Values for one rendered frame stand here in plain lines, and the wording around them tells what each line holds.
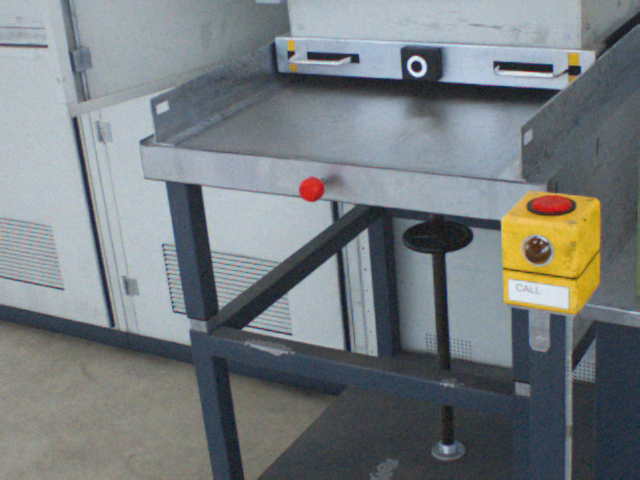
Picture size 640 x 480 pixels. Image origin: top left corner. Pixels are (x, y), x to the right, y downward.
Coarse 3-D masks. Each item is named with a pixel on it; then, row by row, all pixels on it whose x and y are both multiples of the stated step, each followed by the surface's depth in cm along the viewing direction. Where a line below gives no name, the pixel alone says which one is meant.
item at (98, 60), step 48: (48, 0) 171; (96, 0) 180; (144, 0) 185; (192, 0) 192; (240, 0) 198; (96, 48) 182; (144, 48) 188; (192, 48) 194; (240, 48) 201; (96, 96) 184
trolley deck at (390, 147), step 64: (256, 128) 161; (320, 128) 158; (384, 128) 155; (448, 128) 152; (512, 128) 150; (256, 192) 152; (384, 192) 142; (448, 192) 137; (512, 192) 132; (576, 192) 140
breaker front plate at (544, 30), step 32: (288, 0) 177; (320, 0) 174; (352, 0) 171; (384, 0) 168; (416, 0) 166; (448, 0) 163; (480, 0) 160; (512, 0) 158; (544, 0) 155; (576, 0) 153; (320, 32) 177; (352, 32) 174; (384, 32) 171; (416, 32) 168; (448, 32) 165; (480, 32) 162; (512, 32) 160; (544, 32) 157; (576, 32) 155
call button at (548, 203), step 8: (536, 200) 109; (544, 200) 109; (552, 200) 109; (560, 200) 109; (568, 200) 109; (536, 208) 108; (544, 208) 108; (552, 208) 107; (560, 208) 107; (568, 208) 108
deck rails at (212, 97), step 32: (224, 64) 170; (256, 64) 178; (608, 64) 157; (160, 96) 158; (192, 96) 164; (224, 96) 171; (256, 96) 176; (576, 96) 146; (608, 96) 158; (160, 128) 158; (192, 128) 163; (544, 128) 136; (576, 128) 146; (512, 160) 137; (544, 160) 136
